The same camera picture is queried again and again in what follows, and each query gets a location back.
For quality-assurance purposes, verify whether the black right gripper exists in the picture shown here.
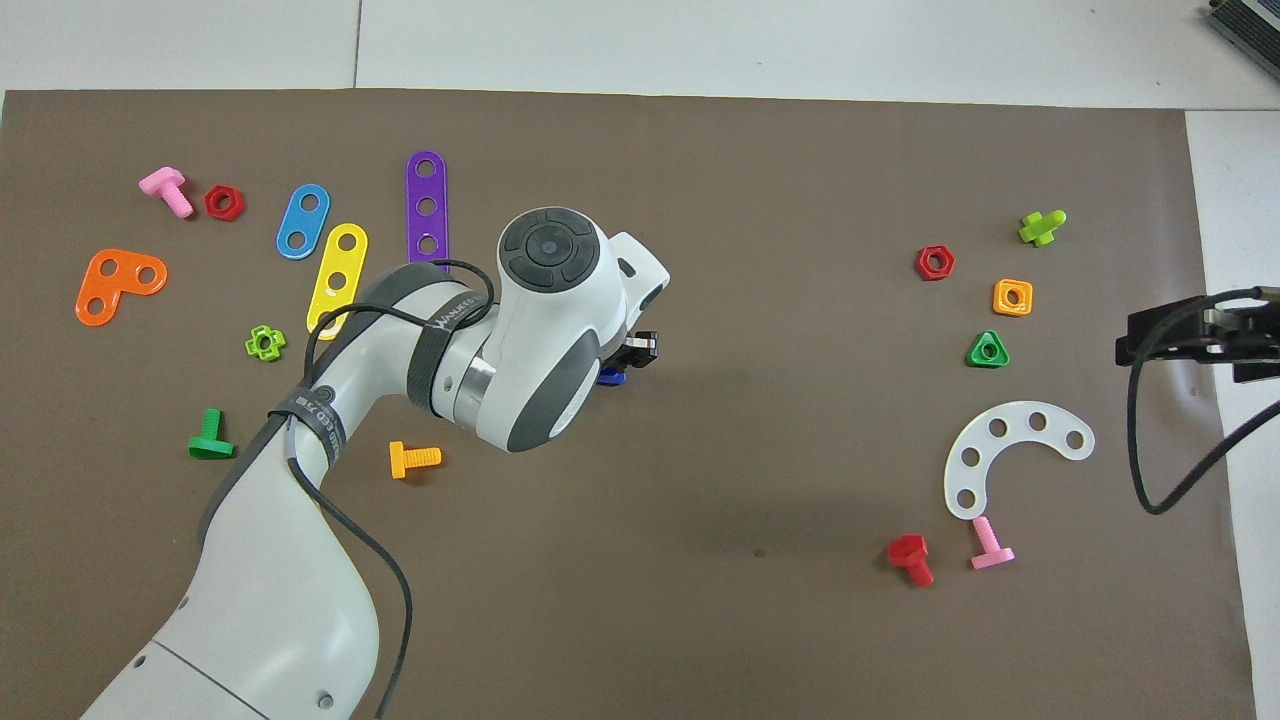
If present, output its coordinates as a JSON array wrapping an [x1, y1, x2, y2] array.
[[1115, 295, 1280, 384]]

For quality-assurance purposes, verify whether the lime cross-head screw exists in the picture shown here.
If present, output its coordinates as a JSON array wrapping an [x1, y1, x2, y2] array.
[[1018, 209, 1068, 248]]

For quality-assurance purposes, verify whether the orange plastic screw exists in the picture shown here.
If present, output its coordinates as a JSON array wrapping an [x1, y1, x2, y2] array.
[[388, 440, 443, 480]]

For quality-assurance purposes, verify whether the pink plastic screw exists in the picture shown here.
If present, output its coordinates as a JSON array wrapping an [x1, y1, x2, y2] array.
[[969, 516, 1016, 571], [138, 166, 195, 219]]

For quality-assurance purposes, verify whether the red plastic screw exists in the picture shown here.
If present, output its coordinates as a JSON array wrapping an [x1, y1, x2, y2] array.
[[886, 534, 936, 588]]

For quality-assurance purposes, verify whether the green plastic screw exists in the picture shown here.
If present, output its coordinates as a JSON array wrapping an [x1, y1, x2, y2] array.
[[187, 407, 237, 461]]

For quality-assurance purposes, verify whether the brown table mat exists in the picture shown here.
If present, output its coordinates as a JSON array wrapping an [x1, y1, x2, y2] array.
[[0, 88, 1259, 720]]

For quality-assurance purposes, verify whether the white curved five-hole strip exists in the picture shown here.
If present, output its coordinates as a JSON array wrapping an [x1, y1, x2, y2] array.
[[943, 401, 1096, 521]]

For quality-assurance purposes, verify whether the purple four-hole strip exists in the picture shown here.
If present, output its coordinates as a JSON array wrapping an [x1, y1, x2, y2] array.
[[406, 150, 450, 269]]

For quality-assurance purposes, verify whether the yellow three-hole strip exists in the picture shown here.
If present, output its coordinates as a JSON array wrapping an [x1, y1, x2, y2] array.
[[305, 222, 370, 341]]

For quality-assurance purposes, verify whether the dark grey ribbed device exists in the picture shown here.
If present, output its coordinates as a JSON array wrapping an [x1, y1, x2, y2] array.
[[1205, 0, 1280, 86]]

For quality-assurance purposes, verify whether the blue two-hole strip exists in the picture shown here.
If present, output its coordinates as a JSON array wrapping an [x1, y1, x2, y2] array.
[[275, 183, 332, 261]]

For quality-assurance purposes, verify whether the orange three-hole angle plate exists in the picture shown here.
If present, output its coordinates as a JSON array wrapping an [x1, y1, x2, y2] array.
[[75, 248, 169, 328]]

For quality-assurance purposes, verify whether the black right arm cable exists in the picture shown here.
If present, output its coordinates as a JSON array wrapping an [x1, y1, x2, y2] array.
[[1127, 287, 1280, 516]]

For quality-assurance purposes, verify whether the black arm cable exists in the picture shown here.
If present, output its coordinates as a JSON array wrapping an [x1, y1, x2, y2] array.
[[283, 260, 496, 720], [1127, 287, 1280, 516]]

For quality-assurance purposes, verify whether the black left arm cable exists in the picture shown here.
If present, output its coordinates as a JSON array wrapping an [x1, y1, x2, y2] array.
[[283, 260, 496, 720]]

